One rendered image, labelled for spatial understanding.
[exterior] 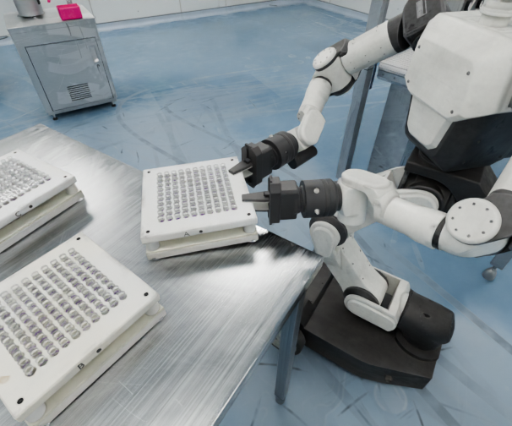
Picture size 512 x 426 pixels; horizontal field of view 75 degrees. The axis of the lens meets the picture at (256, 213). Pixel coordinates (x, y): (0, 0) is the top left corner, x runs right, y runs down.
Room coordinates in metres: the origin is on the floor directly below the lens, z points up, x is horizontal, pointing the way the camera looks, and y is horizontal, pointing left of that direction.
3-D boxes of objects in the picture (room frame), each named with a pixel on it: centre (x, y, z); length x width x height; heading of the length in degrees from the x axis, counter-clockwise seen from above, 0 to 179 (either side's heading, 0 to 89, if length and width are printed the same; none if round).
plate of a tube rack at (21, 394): (0.31, 0.34, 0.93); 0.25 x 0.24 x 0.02; 52
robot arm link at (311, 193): (0.58, -0.09, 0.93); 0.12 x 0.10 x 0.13; 95
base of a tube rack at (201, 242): (0.60, 0.14, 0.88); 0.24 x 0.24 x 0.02; 13
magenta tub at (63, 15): (3.02, 1.48, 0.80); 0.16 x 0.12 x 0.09; 122
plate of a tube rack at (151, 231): (0.60, 0.14, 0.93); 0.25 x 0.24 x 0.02; 13
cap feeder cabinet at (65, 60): (3.11, 1.71, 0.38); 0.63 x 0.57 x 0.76; 122
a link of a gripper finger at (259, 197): (0.57, 0.00, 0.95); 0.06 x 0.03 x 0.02; 95
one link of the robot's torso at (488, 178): (0.71, -0.55, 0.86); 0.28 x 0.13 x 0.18; 57
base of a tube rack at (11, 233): (0.63, 0.62, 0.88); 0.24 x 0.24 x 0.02; 59
